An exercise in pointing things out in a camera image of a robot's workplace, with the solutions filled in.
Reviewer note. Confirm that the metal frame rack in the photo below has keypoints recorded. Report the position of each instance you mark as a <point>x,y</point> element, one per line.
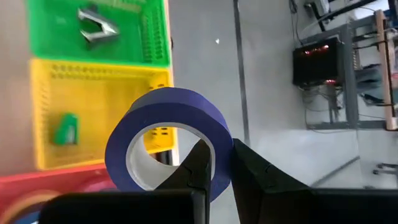
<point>348,77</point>

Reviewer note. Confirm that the yellow plastic basket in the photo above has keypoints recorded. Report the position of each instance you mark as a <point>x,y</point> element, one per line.
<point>93,102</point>

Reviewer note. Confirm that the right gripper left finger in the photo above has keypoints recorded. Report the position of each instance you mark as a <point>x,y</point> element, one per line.
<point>140,208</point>

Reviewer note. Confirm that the green plastic basket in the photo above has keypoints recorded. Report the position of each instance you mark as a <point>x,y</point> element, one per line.
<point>56,46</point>

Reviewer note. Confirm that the dark blue tape roll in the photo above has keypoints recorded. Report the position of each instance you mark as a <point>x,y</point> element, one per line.
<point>174,105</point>

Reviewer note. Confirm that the wooden plank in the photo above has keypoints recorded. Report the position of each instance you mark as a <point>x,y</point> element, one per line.
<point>385,77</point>

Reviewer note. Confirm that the office chair base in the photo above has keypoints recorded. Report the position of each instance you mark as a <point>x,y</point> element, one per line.
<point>387,170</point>

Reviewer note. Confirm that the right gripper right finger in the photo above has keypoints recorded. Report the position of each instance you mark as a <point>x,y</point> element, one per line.
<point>280,205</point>

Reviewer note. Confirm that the green mini stapler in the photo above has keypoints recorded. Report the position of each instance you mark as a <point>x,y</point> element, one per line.
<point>66,130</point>

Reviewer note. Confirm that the orange-red plastic basket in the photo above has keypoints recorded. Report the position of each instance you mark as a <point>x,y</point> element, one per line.
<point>31,182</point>

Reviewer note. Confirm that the dark purple staple remover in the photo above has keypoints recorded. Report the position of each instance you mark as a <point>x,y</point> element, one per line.
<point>105,31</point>

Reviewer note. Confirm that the black computer tower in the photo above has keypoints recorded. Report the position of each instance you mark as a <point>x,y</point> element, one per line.
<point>314,68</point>

